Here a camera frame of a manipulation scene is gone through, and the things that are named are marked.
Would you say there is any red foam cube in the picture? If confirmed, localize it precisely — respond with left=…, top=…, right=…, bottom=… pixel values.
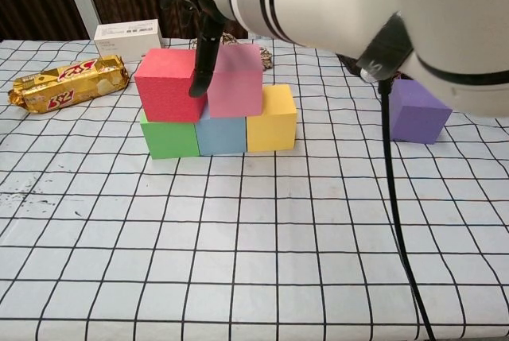
left=134, top=48, right=208, bottom=122

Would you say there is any green foam cube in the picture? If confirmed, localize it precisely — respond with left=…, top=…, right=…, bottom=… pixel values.
left=139, top=112, right=201, bottom=160

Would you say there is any purple foam cube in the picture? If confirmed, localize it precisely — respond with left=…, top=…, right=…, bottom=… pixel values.
left=389, top=79, right=454, bottom=145

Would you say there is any yellow foam cube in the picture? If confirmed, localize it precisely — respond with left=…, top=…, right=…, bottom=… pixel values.
left=245, top=83, right=299, bottom=153

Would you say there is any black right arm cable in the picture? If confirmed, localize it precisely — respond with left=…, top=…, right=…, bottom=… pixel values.
left=377, top=78, right=438, bottom=341

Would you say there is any white cardboard box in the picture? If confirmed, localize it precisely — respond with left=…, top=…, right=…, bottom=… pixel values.
left=93, top=18, right=163, bottom=64

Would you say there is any white black checkered tablecloth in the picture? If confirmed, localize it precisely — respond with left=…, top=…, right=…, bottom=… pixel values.
left=0, top=37, right=509, bottom=341

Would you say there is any coiled beige rope bundle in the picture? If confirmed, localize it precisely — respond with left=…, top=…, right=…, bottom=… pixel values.
left=220, top=30, right=274, bottom=71

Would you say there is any blue foam cube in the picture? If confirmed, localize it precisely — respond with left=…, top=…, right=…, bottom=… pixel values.
left=194, top=108, right=247, bottom=157

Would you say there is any pink foam cube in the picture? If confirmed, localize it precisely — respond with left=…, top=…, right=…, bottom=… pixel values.
left=205, top=43, right=264, bottom=118

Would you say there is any golden snack package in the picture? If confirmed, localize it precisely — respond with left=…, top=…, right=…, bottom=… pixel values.
left=6, top=54, right=131, bottom=114

